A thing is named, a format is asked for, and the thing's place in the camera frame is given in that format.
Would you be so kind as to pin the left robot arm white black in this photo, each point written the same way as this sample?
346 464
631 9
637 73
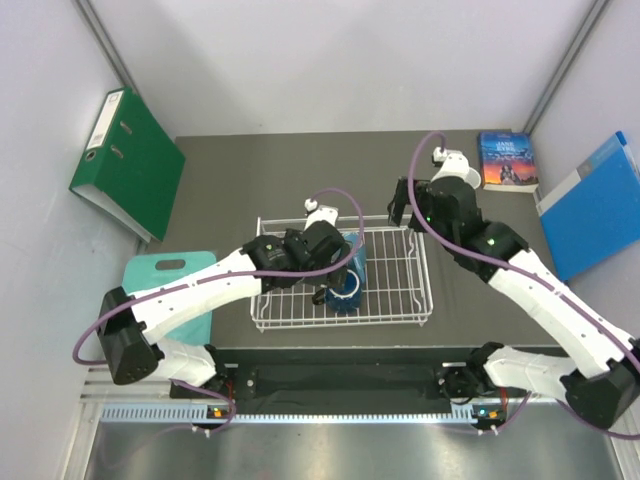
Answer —
135 339

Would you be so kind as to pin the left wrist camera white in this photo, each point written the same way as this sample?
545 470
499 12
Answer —
316 212

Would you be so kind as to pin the dark blue mug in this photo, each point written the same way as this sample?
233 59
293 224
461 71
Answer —
343 300

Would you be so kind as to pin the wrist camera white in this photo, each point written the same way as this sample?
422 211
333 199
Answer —
316 212
448 162

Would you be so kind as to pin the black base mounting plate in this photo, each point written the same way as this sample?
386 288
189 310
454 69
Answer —
337 381

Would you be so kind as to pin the blue folder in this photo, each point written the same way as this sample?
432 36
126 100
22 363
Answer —
594 213

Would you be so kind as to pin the orange patterned mug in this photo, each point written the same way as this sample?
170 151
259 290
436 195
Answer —
471 176

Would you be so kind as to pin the teal cutting board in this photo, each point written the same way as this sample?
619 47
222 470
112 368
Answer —
148 271

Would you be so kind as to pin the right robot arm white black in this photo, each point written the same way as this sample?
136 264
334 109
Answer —
596 378

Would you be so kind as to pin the green lever arch binder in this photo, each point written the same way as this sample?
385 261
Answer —
130 168

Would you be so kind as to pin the white wire dish rack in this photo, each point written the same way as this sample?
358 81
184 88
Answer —
397 290

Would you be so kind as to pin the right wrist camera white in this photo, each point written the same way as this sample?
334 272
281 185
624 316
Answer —
448 162

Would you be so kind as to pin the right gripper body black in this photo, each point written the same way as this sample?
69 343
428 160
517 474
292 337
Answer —
424 212

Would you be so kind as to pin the Jane Eyre book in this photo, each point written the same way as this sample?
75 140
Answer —
507 162

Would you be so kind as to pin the light blue mug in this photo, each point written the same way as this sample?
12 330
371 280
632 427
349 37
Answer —
358 261

